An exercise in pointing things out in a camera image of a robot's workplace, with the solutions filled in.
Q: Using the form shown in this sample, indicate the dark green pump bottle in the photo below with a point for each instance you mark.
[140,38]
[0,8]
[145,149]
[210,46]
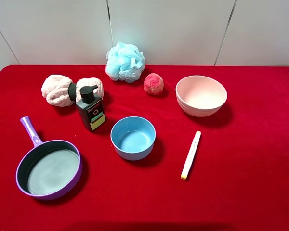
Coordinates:
[90,108]

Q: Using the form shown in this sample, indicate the blue plastic bowl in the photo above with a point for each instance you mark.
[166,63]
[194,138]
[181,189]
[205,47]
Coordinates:
[133,138]

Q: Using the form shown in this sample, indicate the red peach fruit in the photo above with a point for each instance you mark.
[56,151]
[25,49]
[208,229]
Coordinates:
[153,84]

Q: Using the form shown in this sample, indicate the light blue bath loofah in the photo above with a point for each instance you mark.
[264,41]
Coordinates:
[125,63]

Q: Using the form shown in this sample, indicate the pink ribbed bowl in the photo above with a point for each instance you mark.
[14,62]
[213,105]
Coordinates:
[200,96]

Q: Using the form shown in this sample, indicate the white yellow-capped marker pen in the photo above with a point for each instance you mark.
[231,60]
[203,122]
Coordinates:
[191,155]

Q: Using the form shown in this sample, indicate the pink rolled towel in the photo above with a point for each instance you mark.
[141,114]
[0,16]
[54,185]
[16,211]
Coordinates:
[61,91]

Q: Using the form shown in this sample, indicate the purple frying pan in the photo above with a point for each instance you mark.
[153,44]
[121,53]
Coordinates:
[50,169]

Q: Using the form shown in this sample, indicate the red velvet tablecloth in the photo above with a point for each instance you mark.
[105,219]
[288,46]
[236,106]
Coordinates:
[238,181]

